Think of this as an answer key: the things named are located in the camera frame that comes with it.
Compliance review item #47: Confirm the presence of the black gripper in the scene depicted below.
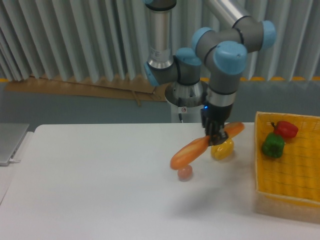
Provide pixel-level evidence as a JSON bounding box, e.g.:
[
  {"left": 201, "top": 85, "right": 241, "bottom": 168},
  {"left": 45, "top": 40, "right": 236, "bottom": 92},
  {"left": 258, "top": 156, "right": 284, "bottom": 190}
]
[{"left": 200, "top": 103, "right": 233, "bottom": 146}]

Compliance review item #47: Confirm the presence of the orange toy baguette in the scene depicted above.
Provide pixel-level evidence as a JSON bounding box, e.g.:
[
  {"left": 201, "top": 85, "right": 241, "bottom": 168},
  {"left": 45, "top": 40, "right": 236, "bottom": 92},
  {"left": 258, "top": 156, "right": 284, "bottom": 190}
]
[{"left": 170, "top": 122, "right": 245, "bottom": 170}]

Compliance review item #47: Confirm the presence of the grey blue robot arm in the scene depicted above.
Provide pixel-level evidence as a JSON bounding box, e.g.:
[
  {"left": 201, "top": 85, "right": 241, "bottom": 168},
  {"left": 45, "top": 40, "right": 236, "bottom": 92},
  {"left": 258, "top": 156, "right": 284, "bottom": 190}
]
[{"left": 144, "top": 0, "right": 277, "bottom": 146}]

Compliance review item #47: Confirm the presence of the yellow toy bell pepper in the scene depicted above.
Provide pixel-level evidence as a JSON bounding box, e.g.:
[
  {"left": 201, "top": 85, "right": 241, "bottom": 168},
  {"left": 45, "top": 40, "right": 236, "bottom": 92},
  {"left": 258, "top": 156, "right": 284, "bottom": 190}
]
[{"left": 210, "top": 138, "right": 234, "bottom": 161}]

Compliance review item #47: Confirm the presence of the brown toy egg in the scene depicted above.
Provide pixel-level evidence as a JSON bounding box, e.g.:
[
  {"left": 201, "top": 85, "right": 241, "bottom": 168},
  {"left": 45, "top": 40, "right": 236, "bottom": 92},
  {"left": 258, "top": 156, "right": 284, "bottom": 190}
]
[{"left": 177, "top": 165, "right": 193, "bottom": 181}]

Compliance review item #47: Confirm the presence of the green toy bell pepper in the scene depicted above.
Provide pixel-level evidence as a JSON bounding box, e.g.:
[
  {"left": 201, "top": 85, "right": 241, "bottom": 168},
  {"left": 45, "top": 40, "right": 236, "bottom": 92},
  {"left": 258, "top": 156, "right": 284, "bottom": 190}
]
[{"left": 261, "top": 132, "right": 285, "bottom": 158}]

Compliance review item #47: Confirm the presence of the red toy bell pepper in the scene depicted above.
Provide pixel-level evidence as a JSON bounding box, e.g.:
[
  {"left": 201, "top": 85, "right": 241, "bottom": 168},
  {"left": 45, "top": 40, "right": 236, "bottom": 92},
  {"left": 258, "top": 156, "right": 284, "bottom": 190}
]
[{"left": 270, "top": 120, "right": 299, "bottom": 139}]

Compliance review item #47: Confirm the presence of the yellow woven basket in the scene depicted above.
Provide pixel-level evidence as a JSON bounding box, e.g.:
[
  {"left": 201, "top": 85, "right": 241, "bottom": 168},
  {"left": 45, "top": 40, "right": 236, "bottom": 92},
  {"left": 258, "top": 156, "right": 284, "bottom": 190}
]
[{"left": 254, "top": 112, "right": 320, "bottom": 224}]

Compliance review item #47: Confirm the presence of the brown cardboard sheet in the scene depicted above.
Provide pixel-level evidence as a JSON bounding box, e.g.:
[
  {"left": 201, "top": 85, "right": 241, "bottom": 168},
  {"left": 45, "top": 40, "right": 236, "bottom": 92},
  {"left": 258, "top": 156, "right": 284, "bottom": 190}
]
[{"left": 5, "top": 76, "right": 167, "bottom": 106}]

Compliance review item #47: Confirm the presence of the silver laptop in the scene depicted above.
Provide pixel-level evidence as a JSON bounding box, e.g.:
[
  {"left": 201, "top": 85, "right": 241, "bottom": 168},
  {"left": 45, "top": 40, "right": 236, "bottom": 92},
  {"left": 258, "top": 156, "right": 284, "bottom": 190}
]
[{"left": 0, "top": 123, "right": 29, "bottom": 167}]

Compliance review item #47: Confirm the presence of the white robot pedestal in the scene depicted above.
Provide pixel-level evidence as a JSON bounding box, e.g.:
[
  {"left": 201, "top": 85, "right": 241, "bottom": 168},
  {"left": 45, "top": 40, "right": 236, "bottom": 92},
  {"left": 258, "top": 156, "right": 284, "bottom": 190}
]
[{"left": 164, "top": 80, "right": 208, "bottom": 123}]

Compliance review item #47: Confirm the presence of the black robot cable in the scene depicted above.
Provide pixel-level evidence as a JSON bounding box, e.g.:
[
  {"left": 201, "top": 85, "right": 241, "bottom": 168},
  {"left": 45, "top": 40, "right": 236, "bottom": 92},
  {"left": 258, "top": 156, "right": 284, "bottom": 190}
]
[{"left": 177, "top": 97, "right": 184, "bottom": 123}]

